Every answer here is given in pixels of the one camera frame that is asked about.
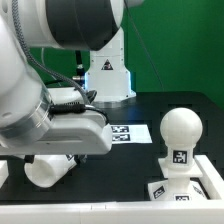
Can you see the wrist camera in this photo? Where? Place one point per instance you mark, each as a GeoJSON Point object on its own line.
{"type": "Point", "coordinates": [65, 96]}

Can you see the white lamp shade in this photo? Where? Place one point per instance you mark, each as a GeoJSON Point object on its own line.
{"type": "Point", "coordinates": [46, 170]}

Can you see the white frame wall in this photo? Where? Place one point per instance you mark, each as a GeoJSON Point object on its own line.
{"type": "Point", "coordinates": [151, 212]}

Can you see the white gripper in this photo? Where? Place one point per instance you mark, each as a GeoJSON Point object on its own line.
{"type": "Point", "coordinates": [70, 134]}

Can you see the white lamp bulb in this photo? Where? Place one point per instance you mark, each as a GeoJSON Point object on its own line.
{"type": "Point", "coordinates": [181, 129]}

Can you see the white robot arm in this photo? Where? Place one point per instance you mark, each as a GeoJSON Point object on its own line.
{"type": "Point", "coordinates": [43, 111]}

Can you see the white marker sheet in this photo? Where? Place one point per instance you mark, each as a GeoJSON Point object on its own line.
{"type": "Point", "coordinates": [128, 134]}

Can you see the white lamp base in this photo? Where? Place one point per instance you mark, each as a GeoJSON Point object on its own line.
{"type": "Point", "coordinates": [177, 184]}

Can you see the black camera pole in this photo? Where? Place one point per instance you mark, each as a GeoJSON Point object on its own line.
{"type": "Point", "coordinates": [79, 65]}

